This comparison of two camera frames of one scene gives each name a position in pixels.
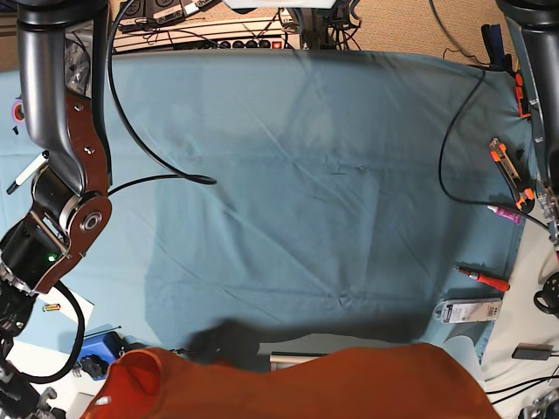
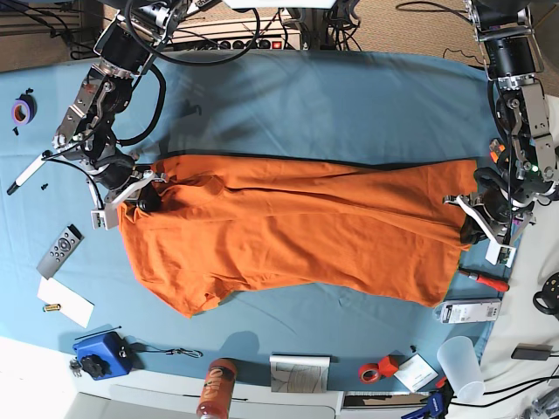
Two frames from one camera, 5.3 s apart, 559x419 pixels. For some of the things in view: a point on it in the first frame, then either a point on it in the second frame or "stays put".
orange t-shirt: x=419 y=381 → x=375 y=230
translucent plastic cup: x=463 y=349 stays put
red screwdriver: x=489 y=281 stays put
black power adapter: x=538 y=352 stays put
